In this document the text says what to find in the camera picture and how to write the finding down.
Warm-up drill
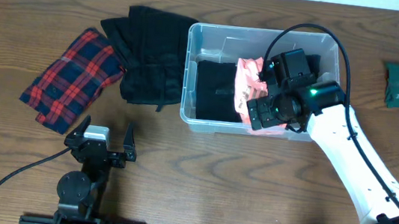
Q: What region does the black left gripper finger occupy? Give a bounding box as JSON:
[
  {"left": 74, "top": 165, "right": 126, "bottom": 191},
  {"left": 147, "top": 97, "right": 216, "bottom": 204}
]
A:
[
  {"left": 123, "top": 122, "right": 137, "bottom": 162},
  {"left": 74, "top": 115, "right": 91, "bottom": 138}
]

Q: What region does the pink printed t-shirt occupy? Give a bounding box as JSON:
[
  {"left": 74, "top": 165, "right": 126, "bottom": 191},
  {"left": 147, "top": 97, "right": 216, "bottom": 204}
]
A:
[{"left": 234, "top": 57, "right": 284, "bottom": 136}]

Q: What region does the small black garment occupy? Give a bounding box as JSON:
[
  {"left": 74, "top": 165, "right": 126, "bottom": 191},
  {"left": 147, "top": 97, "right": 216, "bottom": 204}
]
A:
[{"left": 195, "top": 61, "right": 242, "bottom": 123}]

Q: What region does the navy blue garment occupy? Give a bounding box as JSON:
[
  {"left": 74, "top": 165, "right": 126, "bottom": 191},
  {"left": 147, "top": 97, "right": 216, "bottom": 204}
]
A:
[{"left": 306, "top": 54, "right": 321, "bottom": 78}]

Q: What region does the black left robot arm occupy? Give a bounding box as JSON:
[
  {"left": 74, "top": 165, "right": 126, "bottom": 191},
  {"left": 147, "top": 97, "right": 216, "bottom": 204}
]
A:
[{"left": 57, "top": 116, "right": 137, "bottom": 220}]

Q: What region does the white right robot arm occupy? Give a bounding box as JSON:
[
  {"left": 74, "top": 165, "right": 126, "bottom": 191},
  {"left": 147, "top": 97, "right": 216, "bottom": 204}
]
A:
[{"left": 247, "top": 81, "right": 399, "bottom": 224}]

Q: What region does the red plaid folded shirt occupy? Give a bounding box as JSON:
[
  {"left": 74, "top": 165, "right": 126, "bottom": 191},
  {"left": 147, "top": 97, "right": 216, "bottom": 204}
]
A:
[{"left": 19, "top": 28, "right": 124, "bottom": 134}]

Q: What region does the clear plastic storage bin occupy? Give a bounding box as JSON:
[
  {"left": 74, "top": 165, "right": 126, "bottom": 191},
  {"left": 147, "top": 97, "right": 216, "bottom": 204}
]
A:
[{"left": 180, "top": 22, "right": 341, "bottom": 142}]

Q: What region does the large black folded garment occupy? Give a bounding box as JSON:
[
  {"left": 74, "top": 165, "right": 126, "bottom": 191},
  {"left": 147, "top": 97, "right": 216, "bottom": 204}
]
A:
[{"left": 100, "top": 5, "right": 198, "bottom": 112}]

